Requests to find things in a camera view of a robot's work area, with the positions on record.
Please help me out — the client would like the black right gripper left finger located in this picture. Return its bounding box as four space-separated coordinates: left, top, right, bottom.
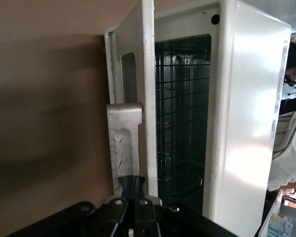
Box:
81 175 135 237

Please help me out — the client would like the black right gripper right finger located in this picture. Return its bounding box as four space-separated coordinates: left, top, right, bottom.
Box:
134 175 163 237

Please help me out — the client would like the white toaster oven body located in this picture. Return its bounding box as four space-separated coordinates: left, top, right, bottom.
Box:
154 0 293 237

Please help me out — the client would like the white box with blue print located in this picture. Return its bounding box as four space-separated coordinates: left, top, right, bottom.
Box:
258 190 296 237

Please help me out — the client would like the person in white clothes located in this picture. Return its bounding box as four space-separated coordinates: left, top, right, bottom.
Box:
266 110 296 192

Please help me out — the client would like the dark wooden furniture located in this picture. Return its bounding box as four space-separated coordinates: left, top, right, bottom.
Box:
283 40 296 87

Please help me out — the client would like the wire oven rack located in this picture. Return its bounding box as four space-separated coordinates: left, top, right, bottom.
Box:
155 53 210 182

